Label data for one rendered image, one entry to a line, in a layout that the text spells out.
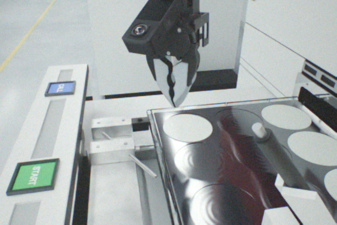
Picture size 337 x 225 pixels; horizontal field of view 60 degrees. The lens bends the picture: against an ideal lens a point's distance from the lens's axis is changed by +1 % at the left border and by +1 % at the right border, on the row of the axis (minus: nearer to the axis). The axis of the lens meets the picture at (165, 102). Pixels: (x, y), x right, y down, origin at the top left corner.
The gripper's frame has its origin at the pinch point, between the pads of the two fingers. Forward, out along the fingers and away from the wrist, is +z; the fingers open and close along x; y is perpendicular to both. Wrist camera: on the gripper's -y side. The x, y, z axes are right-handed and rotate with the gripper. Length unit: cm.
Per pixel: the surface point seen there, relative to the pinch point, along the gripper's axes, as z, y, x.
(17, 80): 84, 121, 240
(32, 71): 83, 143, 245
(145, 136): 16.4, 9.1, 13.1
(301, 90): 10.1, 35.1, -17.6
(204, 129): 9.4, 7.4, -2.8
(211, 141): 9.6, 4.5, -5.3
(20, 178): 2.2, -23.1, 10.6
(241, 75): 20, 63, 5
